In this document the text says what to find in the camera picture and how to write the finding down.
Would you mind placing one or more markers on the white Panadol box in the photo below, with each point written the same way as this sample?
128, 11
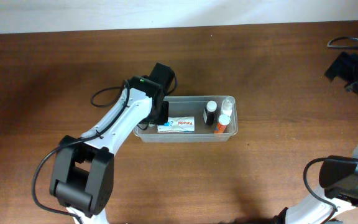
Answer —
178, 125

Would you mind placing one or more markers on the clear plastic container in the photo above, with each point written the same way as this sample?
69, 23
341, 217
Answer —
184, 106

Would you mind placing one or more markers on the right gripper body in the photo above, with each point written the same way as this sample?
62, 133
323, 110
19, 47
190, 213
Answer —
335, 66

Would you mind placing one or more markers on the dark bottle white cap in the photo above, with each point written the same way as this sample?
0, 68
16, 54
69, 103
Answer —
209, 112

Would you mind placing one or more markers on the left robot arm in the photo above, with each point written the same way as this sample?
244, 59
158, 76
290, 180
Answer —
83, 171

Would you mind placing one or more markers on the white spray bottle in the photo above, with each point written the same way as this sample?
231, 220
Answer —
227, 105

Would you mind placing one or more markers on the orange tube white cap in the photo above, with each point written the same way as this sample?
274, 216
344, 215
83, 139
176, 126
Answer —
223, 121

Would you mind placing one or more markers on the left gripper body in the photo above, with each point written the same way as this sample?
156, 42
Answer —
164, 109

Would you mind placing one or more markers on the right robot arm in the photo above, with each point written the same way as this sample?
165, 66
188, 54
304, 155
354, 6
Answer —
332, 182

